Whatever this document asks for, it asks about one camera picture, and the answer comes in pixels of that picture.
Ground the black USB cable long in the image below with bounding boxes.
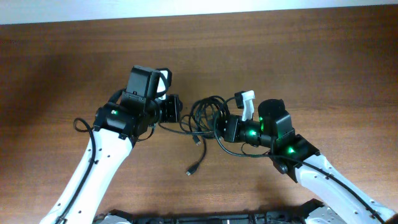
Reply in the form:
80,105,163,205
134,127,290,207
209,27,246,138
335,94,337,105
159,95,229,176

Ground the black USB cable short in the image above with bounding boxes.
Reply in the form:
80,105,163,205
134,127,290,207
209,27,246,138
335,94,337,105
193,135,201,146

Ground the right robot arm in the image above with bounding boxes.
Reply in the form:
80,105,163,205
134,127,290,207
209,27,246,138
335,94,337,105
213,99,397,223

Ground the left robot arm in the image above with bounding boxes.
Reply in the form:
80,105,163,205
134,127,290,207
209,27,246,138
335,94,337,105
41,65,181,223

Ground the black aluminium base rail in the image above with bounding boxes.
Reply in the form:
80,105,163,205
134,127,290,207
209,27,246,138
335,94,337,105
93,199,325,224

